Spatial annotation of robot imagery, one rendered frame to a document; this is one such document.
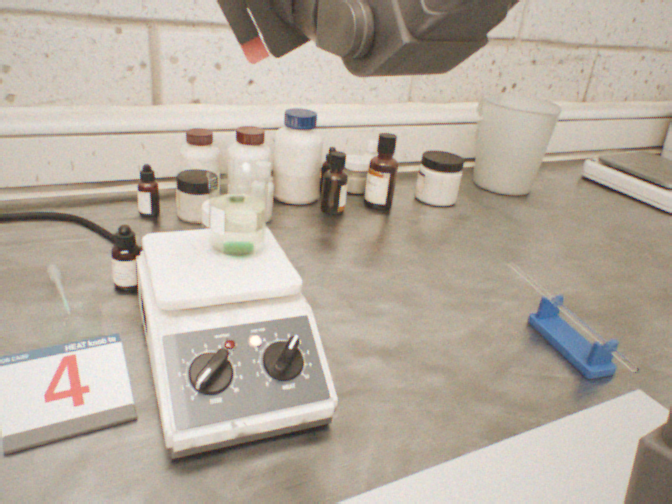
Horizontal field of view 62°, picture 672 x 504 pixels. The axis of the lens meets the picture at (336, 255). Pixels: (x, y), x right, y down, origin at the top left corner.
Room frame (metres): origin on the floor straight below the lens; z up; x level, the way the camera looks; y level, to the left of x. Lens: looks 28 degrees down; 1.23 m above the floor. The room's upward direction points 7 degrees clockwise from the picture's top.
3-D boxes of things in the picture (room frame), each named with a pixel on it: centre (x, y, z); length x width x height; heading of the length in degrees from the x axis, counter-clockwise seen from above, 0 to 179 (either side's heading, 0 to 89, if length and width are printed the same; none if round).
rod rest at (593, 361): (0.48, -0.25, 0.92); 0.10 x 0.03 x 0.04; 22
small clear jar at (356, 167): (0.86, -0.02, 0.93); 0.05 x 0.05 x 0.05
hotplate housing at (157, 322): (0.40, 0.09, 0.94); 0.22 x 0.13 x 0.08; 26
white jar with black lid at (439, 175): (0.86, -0.15, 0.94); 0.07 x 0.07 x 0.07
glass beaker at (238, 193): (0.45, 0.09, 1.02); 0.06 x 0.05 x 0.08; 174
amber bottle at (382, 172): (0.81, -0.05, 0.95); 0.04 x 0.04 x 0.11
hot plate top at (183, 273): (0.43, 0.10, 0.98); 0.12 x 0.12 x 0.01; 26
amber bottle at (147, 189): (0.68, 0.26, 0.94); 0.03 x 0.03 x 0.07
